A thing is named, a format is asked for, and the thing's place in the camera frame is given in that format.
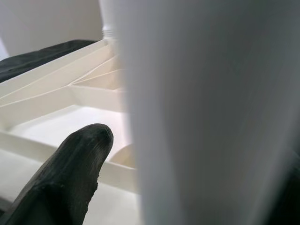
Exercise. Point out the white plastic table leg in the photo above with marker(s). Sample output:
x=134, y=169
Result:
x=211, y=105
x=109, y=14

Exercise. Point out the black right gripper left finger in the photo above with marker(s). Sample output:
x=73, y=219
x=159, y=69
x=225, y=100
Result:
x=65, y=175

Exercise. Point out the white plastic table top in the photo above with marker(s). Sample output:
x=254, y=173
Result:
x=35, y=93

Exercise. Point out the black table cloth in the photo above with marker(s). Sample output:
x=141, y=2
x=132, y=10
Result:
x=35, y=58

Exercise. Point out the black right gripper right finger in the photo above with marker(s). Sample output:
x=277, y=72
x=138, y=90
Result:
x=294, y=206

